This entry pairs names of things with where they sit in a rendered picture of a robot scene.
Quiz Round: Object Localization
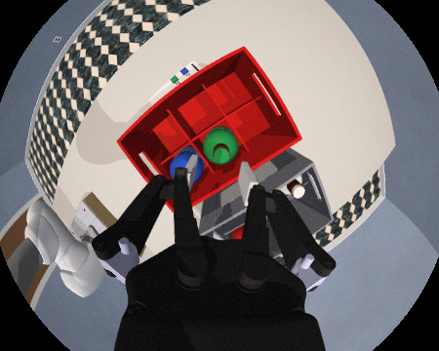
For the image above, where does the green bottle with light green label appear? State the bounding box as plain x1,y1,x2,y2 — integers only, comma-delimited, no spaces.
203,126,239,165

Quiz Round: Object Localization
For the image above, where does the white paper pick list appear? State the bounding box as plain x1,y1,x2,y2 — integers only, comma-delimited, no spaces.
149,61,202,105

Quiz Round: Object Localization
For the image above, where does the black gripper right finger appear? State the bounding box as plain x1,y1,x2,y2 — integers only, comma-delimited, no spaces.
238,161,337,292

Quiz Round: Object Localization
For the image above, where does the dark grey crate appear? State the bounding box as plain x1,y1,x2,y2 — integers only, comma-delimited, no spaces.
199,147,334,258

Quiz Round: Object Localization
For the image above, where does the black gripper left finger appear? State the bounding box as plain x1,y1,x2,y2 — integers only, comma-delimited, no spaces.
92,154,208,287

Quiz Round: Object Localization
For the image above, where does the white bottle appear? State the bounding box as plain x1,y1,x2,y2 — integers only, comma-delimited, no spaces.
280,175,304,198

